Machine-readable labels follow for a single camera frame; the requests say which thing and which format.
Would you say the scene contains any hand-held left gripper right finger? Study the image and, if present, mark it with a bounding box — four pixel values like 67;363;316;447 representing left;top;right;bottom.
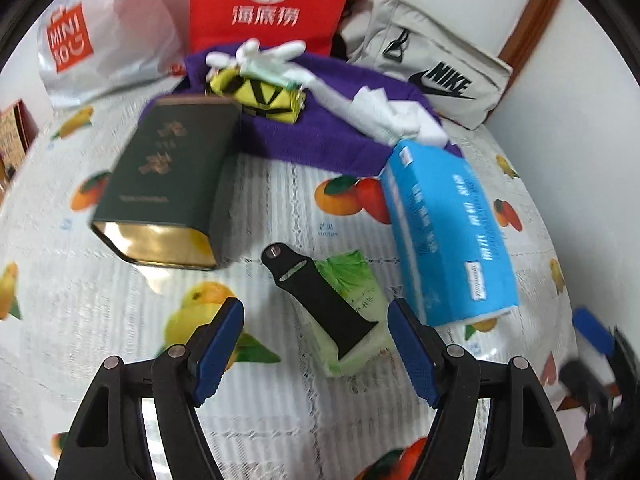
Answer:
387;297;571;480

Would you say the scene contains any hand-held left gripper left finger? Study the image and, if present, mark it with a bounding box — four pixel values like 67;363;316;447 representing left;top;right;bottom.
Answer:
54;296;246;480

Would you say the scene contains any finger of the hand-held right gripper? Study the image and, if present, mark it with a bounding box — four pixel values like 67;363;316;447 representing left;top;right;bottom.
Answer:
572;308;617;357
557;360;612;402

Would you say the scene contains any black watch strap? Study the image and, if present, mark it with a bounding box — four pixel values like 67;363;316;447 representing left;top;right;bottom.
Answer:
261;242;386;361

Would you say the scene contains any white lace cloth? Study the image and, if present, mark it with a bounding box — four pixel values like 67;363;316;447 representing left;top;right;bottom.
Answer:
345;85;426;144

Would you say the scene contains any yellow mesh bag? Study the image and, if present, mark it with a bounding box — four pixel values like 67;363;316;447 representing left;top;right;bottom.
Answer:
207;67;307;125

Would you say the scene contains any white glove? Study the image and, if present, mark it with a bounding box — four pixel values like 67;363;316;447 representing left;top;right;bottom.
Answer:
205;39;351;111

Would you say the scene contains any blue tissue pack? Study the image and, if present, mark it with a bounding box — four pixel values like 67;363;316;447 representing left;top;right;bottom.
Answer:
377;140;521;329

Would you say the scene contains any fruit print tablecloth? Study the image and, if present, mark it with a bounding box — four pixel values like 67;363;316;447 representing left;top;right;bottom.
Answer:
0;95;583;480

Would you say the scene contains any dark green tea tin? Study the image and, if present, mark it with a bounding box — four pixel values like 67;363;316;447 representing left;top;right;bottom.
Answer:
90;95;244;272

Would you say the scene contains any purple towel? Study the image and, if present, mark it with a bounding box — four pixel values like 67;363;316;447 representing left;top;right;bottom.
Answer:
182;47;464;179

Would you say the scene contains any brown printed box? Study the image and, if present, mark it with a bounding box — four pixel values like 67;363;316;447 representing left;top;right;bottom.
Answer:
0;100;39;181

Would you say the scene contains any grey canvas bag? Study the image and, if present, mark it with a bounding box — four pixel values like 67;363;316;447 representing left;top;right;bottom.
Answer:
334;0;514;132

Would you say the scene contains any white plastic shopping bag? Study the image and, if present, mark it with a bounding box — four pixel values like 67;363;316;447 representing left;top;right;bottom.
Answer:
37;0;184;109

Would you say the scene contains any red paper bag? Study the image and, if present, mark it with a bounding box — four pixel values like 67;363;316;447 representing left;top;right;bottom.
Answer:
189;0;359;59

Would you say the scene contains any brown wooden door frame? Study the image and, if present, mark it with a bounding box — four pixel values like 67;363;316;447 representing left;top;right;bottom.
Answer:
497;0;566;69

